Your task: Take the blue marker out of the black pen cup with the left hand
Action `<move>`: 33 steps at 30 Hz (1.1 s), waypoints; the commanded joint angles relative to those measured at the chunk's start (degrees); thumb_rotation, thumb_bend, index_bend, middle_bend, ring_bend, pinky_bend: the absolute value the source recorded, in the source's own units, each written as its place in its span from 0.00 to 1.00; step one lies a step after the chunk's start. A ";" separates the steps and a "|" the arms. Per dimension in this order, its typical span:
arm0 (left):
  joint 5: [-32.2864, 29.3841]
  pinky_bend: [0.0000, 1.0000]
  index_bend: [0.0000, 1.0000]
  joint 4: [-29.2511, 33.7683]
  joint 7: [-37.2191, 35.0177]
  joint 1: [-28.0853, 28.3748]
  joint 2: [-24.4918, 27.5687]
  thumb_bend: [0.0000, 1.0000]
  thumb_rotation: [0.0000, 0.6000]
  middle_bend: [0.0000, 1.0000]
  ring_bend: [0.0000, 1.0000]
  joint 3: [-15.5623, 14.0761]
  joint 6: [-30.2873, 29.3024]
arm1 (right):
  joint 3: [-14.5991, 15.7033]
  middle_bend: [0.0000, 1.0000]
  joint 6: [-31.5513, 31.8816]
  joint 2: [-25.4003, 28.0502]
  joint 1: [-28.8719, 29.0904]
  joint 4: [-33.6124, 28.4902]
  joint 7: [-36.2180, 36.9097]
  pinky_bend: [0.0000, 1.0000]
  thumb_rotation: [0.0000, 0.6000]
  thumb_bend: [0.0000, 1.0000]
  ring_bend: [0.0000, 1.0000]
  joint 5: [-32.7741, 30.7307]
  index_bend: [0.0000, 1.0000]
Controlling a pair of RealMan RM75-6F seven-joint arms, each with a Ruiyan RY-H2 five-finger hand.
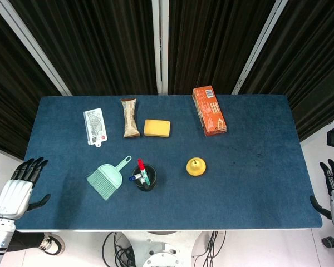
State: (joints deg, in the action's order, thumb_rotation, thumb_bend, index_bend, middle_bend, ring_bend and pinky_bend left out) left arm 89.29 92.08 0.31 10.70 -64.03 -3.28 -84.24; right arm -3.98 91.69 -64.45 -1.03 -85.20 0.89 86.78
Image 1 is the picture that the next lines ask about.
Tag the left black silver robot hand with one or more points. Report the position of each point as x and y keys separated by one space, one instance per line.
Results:
x=14 y=194

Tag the blue cap white marker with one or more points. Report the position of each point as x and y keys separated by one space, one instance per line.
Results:
x=135 y=177

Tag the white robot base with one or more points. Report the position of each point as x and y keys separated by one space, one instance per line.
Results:
x=161 y=250

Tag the black cap white marker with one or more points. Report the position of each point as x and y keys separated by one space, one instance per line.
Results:
x=143 y=184

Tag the black pen cup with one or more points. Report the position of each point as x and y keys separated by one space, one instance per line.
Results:
x=153 y=178

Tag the black caster wheel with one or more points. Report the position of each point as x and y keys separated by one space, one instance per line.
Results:
x=328 y=242

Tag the black trouser leg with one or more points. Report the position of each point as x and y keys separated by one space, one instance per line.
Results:
x=22 y=242

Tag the white black sneaker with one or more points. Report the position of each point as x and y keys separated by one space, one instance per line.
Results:
x=52 y=244

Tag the mint green hand brush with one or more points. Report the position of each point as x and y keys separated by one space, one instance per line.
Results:
x=105 y=178

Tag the ruler set in clear pouch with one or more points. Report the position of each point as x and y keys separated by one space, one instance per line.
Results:
x=94 y=126

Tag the brown beige snack bar wrapper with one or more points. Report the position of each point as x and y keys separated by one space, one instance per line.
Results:
x=130 y=118

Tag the yellow pear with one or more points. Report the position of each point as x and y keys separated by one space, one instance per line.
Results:
x=196 y=167

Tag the blue fabric table mat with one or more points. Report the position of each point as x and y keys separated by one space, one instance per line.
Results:
x=167 y=200

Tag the yellow sponge block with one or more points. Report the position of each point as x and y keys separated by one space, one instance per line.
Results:
x=157 y=128

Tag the orange cardboard box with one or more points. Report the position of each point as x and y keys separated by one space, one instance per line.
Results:
x=209 y=111

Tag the black pleated curtain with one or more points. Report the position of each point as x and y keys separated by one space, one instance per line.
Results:
x=108 y=47

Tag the white frame post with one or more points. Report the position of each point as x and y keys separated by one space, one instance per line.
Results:
x=257 y=47
x=30 y=47
x=160 y=47

